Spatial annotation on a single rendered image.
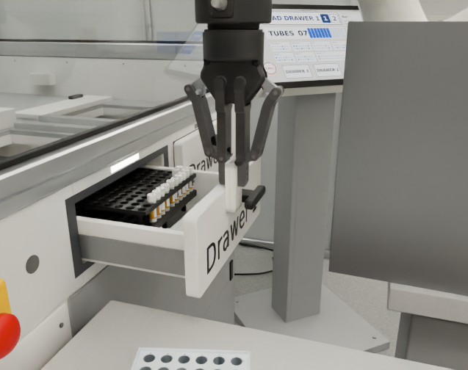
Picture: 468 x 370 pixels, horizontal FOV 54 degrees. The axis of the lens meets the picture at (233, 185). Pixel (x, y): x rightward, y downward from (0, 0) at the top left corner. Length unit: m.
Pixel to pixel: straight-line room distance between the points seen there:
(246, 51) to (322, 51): 0.98
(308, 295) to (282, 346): 1.25
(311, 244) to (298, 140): 0.41
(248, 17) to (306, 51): 0.96
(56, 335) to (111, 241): 0.14
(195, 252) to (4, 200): 0.21
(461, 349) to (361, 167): 0.35
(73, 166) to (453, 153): 0.50
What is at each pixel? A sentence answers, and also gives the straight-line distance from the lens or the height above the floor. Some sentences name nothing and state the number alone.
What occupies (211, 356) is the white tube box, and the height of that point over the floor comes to 0.80.
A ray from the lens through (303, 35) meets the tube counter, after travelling 1.53.
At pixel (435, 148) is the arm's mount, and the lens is 0.68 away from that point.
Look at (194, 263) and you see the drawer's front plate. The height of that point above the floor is 0.87.
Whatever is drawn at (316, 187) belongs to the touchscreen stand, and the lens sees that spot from 1.66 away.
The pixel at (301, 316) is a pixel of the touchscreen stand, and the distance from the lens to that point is 1.89.
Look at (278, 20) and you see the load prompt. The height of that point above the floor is 1.15.
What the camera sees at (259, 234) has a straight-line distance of 2.47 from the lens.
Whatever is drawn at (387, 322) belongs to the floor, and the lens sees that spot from 2.02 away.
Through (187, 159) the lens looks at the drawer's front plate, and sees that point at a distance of 0.89.
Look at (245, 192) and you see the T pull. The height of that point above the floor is 0.91.
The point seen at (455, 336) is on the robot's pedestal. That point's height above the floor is 0.67.
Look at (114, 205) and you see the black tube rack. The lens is 0.66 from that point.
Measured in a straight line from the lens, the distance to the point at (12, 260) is 0.56.
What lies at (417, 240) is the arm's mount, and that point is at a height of 0.84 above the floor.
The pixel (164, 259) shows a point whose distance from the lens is 0.59.
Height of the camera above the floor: 1.14
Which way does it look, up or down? 19 degrees down
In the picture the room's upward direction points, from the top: straight up
